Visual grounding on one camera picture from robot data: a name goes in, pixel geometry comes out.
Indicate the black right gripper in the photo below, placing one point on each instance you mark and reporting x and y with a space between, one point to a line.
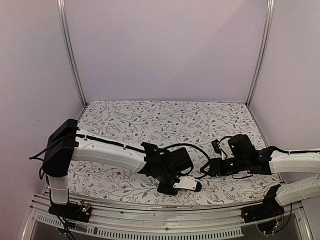
214 163

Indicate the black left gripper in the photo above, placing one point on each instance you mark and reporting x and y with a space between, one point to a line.
162 189

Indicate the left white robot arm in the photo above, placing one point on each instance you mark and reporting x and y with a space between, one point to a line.
71 143

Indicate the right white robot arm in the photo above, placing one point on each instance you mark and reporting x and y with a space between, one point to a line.
268 161

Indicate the floral patterned table mat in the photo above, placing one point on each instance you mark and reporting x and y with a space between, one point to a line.
165 123

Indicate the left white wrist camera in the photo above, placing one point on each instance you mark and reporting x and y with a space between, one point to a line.
187 183

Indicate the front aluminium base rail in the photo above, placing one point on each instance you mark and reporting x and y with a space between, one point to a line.
115 220

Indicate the right aluminium frame post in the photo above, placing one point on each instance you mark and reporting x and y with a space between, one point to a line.
262 51

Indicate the aluminium frame post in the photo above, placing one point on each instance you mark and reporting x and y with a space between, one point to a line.
69 51
262 51

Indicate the left aluminium frame post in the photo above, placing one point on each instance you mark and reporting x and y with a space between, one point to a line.
69 51

